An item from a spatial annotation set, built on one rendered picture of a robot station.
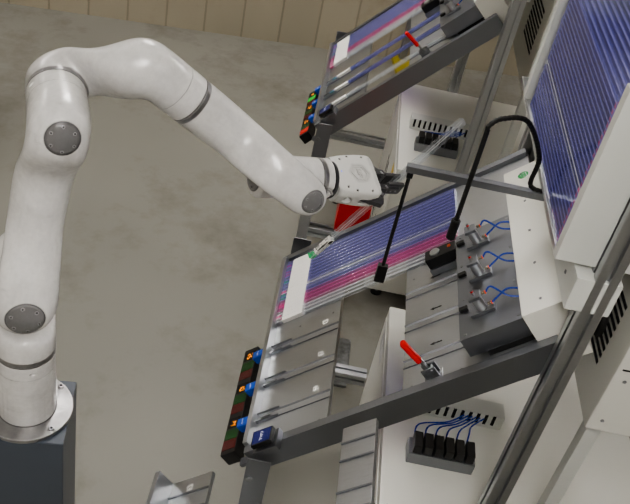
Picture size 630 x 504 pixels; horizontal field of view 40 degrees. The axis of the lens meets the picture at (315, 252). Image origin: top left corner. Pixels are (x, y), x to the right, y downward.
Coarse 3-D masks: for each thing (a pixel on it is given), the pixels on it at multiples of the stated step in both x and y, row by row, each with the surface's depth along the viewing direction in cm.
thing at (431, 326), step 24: (504, 168) 214; (456, 192) 219; (480, 192) 212; (480, 216) 205; (408, 288) 199; (432, 288) 194; (456, 288) 189; (408, 312) 192; (432, 312) 188; (456, 312) 183; (408, 336) 186; (432, 336) 182; (456, 336) 177; (408, 360) 180; (432, 360) 176; (456, 360) 172; (480, 360) 168; (408, 384) 175
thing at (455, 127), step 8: (448, 128) 169; (456, 128) 167; (440, 136) 170; (448, 136) 169; (432, 144) 172; (440, 144) 171; (424, 152) 173; (432, 152) 172; (416, 160) 175; (424, 160) 174; (400, 176) 178; (360, 208) 186; (368, 208) 185; (352, 216) 188; (360, 216) 187; (344, 224) 190; (352, 224) 189; (336, 232) 192; (312, 256) 198
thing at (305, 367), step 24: (312, 312) 215; (336, 312) 209; (288, 336) 213; (312, 336) 207; (336, 336) 201; (288, 360) 205; (312, 360) 200; (336, 360) 196; (288, 384) 198; (312, 384) 193; (264, 408) 196; (288, 408) 191; (312, 408) 186
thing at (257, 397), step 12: (276, 288) 229; (276, 300) 224; (276, 312) 222; (264, 348) 210; (264, 360) 207; (264, 372) 205; (264, 384) 203; (252, 396) 198; (252, 408) 195; (252, 420) 192; (252, 432) 190
